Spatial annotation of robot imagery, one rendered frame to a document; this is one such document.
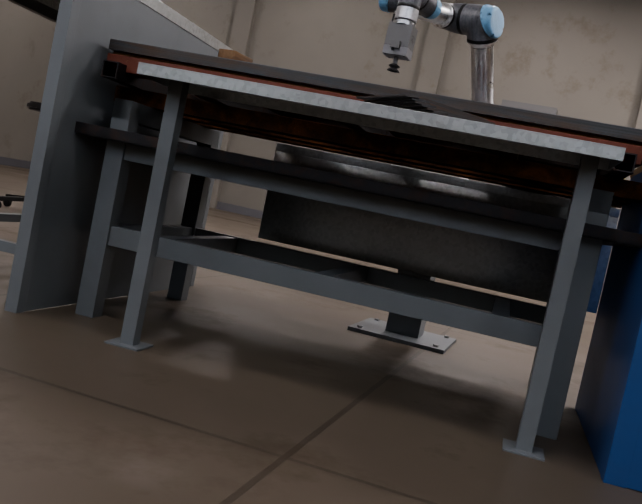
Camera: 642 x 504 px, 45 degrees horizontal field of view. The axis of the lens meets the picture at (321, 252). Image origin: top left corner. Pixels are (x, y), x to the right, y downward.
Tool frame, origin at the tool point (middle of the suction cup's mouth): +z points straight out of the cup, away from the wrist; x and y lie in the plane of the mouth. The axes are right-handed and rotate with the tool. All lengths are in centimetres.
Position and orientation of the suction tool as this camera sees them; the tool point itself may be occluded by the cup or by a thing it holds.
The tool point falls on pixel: (393, 70)
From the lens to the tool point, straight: 267.6
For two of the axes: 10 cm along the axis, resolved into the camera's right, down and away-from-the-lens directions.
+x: 3.6, 0.4, 9.3
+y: 9.0, 2.3, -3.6
